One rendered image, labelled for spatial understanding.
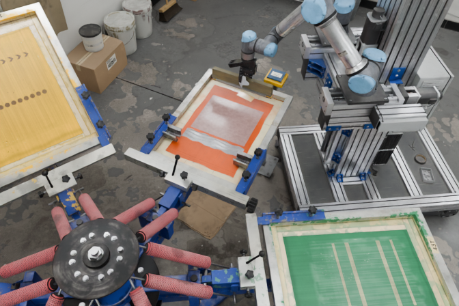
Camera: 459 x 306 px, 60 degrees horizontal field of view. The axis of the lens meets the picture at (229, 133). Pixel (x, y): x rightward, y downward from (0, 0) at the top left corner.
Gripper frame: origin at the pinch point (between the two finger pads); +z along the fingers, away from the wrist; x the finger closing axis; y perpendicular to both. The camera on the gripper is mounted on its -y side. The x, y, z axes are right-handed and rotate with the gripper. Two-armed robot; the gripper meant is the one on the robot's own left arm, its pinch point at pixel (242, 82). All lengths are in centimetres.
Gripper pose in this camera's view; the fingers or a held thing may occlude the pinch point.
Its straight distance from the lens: 237.3
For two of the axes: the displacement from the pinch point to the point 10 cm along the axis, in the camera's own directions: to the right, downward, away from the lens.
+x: 4.2, -6.7, 6.1
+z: -0.3, 6.6, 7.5
